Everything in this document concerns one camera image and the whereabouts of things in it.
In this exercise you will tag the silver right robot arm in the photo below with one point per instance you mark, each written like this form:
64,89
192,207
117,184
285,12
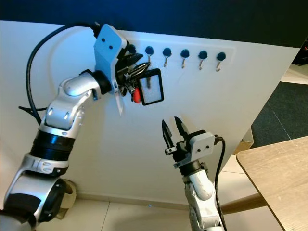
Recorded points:
202,192

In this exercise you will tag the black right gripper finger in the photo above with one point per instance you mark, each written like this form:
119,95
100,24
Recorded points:
168,137
182,131

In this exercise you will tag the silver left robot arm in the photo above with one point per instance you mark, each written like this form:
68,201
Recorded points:
62,113

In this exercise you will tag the beige round object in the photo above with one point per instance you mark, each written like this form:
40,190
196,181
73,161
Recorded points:
70,192

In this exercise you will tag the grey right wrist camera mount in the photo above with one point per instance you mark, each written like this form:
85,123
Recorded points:
204,144

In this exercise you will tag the black floor rug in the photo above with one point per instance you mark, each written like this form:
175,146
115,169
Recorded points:
284,110

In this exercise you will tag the blue-knobbed metal wall hook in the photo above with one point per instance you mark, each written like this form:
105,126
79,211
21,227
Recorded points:
149,50
221,56
203,54
185,53
167,51
132,48

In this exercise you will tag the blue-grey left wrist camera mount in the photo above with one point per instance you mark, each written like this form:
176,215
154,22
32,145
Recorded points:
108,48

